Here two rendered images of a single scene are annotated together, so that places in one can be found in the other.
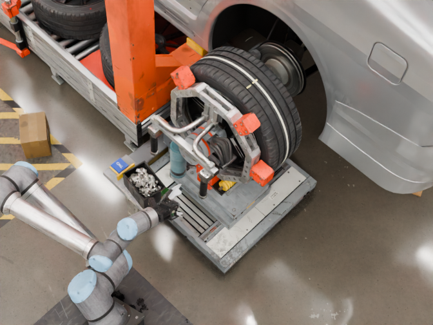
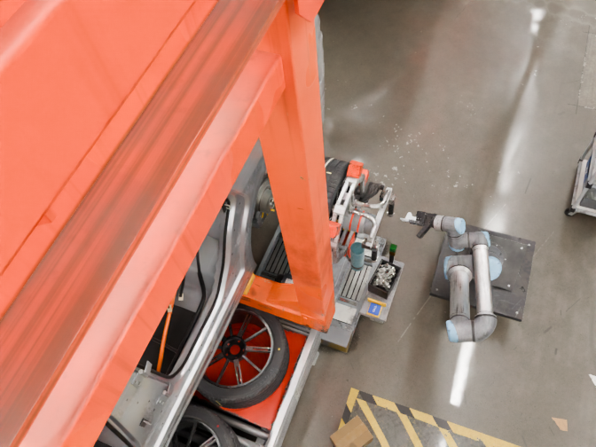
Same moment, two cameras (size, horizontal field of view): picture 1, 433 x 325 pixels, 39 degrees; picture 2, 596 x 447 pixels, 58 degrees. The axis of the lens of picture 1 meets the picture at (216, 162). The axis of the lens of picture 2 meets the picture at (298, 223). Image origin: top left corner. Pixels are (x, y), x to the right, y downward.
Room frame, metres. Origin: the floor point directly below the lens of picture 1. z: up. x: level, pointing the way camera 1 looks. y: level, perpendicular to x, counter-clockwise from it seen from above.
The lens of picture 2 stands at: (2.24, 1.63, 3.69)
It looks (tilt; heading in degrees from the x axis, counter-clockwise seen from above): 60 degrees down; 262
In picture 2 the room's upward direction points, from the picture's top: 10 degrees counter-clockwise
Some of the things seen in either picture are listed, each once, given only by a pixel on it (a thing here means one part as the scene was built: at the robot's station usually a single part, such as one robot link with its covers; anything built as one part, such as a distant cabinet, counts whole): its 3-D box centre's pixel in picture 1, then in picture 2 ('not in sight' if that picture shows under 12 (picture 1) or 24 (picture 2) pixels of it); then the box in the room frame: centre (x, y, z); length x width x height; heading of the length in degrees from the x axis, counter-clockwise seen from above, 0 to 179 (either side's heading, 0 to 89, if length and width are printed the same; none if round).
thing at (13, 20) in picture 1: (16, 28); not in sight; (2.75, 1.41, 0.30); 0.09 x 0.05 x 0.50; 52
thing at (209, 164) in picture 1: (212, 139); (371, 193); (1.55, 0.03, 1.03); 0.19 x 0.18 x 0.11; 142
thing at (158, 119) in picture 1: (181, 113); (360, 221); (1.67, 0.19, 1.03); 0.19 x 0.18 x 0.11; 142
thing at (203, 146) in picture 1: (202, 142); (356, 220); (1.65, 0.08, 0.85); 0.21 x 0.14 x 0.14; 142
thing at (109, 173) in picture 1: (140, 189); (382, 287); (1.59, 0.38, 0.44); 0.43 x 0.17 x 0.03; 52
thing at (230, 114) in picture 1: (212, 133); (346, 217); (1.71, 0.03, 0.85); 0.54 x 0.07 x 0.54; 52
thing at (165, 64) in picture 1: (181, 58); (266, 290); (2.31, 0.27, 0.69); 0.52 x 0.17 x 0.35; 142
